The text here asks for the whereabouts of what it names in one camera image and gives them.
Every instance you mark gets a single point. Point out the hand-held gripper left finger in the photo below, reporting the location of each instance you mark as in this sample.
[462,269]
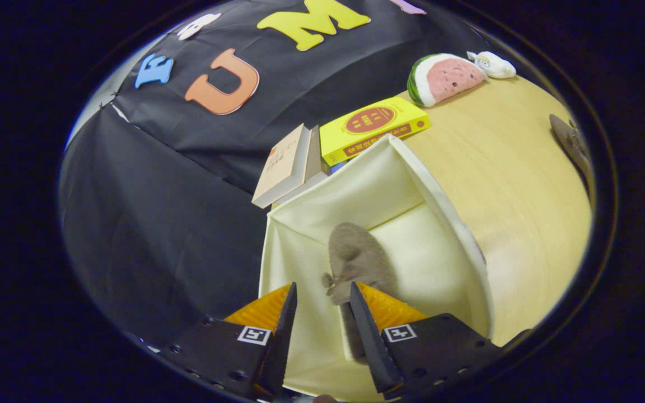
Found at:
[283,347]

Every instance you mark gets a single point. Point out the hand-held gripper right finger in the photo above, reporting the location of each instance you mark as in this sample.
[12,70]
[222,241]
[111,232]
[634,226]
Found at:
[370,347]

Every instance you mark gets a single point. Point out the brown fuzzy shoe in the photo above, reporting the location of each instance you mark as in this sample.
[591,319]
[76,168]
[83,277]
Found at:
[569,140]
[356,252]

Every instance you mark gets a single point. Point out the beige fabric storage box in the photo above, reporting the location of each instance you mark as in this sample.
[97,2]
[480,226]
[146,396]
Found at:
[401,190]

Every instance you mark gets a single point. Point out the black backdrop cloth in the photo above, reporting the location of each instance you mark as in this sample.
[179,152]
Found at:
[160,224]

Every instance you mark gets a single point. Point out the beige cover book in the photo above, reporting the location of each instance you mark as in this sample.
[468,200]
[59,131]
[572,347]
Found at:
[283,165]

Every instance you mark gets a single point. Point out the blue book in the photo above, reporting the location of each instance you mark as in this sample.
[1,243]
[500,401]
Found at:
[340,166]

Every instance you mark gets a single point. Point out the yellow book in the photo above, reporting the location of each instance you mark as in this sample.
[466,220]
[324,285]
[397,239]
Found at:
[395,112]

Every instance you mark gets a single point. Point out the watermelon slice plush toy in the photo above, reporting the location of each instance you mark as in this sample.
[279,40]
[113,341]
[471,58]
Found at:
[445,78]

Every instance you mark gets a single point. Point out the white plush toy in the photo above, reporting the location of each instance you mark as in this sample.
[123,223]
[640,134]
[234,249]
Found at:
[496,66]

